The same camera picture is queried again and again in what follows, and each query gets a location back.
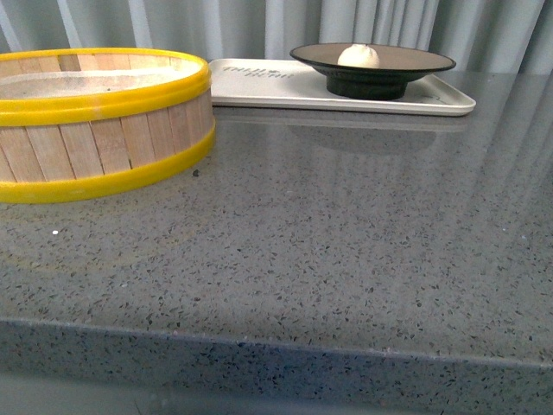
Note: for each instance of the yellow rimmed wooden steamer basket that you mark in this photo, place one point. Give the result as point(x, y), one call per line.
point(83, 147)

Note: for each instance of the black rimmed beige plate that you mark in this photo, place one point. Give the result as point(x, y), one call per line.
point(396, 68)

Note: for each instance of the white bear print tray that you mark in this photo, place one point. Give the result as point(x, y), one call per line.
point(294, 85)

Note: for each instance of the white steamed bun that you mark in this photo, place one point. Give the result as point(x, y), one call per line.
point(359, 55)

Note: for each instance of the grey pleated curtain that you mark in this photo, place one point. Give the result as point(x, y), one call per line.
point(483, 36)

